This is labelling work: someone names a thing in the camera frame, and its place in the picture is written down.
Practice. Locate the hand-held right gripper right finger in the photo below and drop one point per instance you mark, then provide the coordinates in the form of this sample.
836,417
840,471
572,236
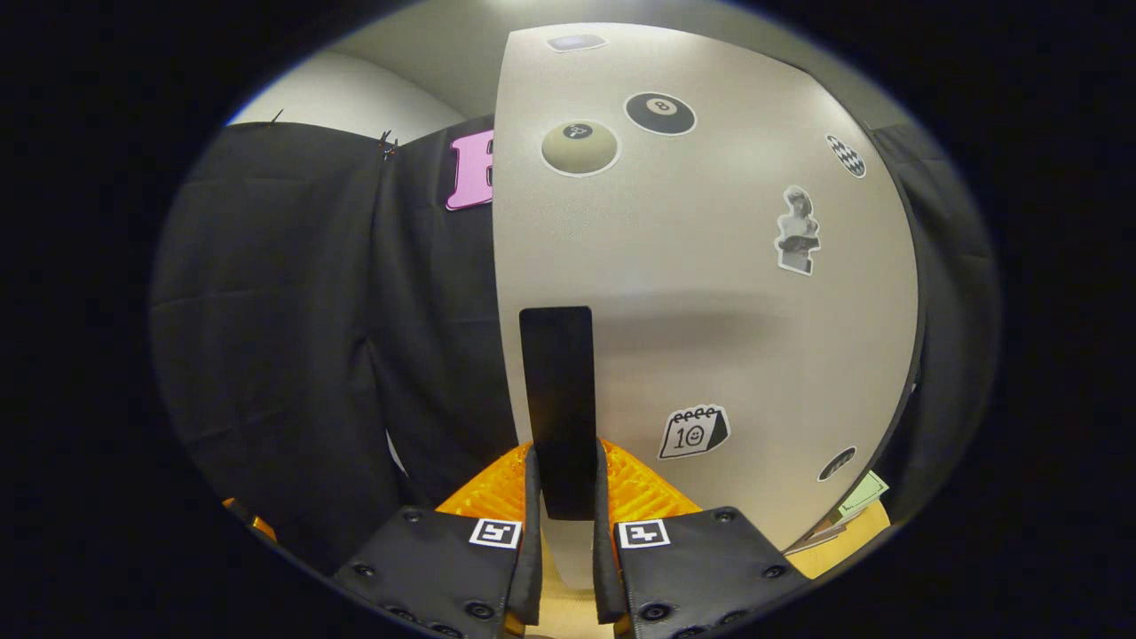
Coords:
605,568

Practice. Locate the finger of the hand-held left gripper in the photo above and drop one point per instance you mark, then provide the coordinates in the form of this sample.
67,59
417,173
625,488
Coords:
257,525

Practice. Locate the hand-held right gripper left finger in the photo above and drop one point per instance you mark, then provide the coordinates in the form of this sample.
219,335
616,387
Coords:
531,568

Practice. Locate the beige cabinet door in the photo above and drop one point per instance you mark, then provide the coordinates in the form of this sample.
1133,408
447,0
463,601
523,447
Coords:
710,311

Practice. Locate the black backdrop cloth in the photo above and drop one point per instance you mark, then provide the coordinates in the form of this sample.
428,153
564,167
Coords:
293,337

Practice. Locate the green book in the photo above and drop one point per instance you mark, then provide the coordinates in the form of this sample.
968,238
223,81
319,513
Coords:
865,493

